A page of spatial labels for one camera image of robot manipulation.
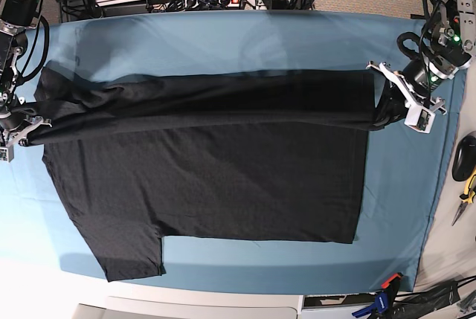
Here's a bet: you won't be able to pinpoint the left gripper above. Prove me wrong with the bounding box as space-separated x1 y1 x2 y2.
366 60 446 129

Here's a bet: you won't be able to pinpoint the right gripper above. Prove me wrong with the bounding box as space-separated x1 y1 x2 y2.
1 105 51 148

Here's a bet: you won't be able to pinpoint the black T-shirt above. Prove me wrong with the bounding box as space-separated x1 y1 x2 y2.
30 69 387 281

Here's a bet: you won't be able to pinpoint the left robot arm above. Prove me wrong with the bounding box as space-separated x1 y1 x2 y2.
367 0 475 134

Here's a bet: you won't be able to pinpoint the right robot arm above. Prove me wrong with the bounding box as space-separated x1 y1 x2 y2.
1 0 44 152

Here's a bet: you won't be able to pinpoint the blue table cloth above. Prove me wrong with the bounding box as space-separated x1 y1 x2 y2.
1 11 469 294

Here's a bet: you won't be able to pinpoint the black computer mouse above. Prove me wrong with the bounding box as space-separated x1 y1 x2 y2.
451 132 476 181

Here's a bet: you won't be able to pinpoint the blue orange clamp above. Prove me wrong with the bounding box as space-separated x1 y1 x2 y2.
352 272 404 318

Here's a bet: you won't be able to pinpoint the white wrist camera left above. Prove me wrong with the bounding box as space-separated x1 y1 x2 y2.
404 106 436 134

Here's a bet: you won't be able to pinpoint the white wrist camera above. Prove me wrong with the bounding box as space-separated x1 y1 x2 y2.
404 106 436 134
0 145 14 163

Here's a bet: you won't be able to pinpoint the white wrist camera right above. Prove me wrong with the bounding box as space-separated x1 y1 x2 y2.
0 145 14 163

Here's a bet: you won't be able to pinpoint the yellow handled pliers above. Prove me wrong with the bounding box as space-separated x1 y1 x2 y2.
451 170 475 226

